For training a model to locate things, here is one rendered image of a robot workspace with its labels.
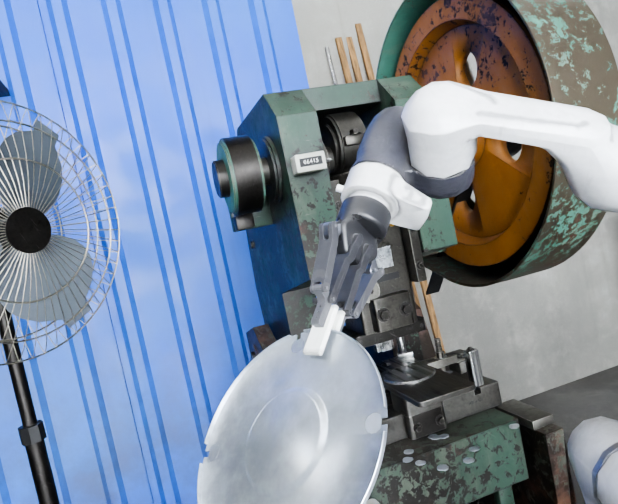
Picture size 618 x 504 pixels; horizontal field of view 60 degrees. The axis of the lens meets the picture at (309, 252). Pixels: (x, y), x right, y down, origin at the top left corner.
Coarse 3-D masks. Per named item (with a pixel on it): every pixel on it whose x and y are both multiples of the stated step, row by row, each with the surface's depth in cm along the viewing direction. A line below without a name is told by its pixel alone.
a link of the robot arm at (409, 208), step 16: (352, 176) 78; (368, 176) 76; (384, 176) 76; (400, 176) 78; (352, 192) 77; (368, 192) 76; (384, 192) 75; (400, 192) 76; (416, 192) 76; (400, 208) 77; (416, 208) 76; (400, 224) 81; (416, 224) 79
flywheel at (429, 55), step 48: (480, 0) 125; (432, 48) 152; (480, 48) 133; (528, 48) 114; (528, 96) 117; (480, 144) 139; (480, 192) 146; (528, 192) 123; (480, 240) 148; (528, 240) 128
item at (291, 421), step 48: (288, 336) 73; (336, 336) 67; (240, 384) 75; (288, 384) 68; (336, 384) 63; (240, 432) 69; (288, 432) 63; (336, 432) 59; (384, 432) 54; (240, 480) 64; (288, 480) 59; (336, 480) 56
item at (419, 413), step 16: (400, 368) 132; (416, 368) 129; (432, 368) 127; (384, 384) 125; (400, 384) 122; (416, 384) 120; (432, 384) 118; (448, 384) 116; (464, 384) 114; (400, 400) 123; (416, 400) 110; (432, 400) 110; (416, 416) 122; (432, 416) 123; (416, 432) 122; (432, 432) 123
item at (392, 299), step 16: (384, 240) 130; (400, 240) 131; (384, 256) 130; (400, 256) 131; (384, 272) 130; (400, 272) 131; (384, 288) 130; (400, 288) 131; (368, 304) 129; (384, 304) 127; (400, 304) 128; (352, 320) 134; (368, 320) 129; (384, 320) 126; (400, 320) 128; (416, 320) 133
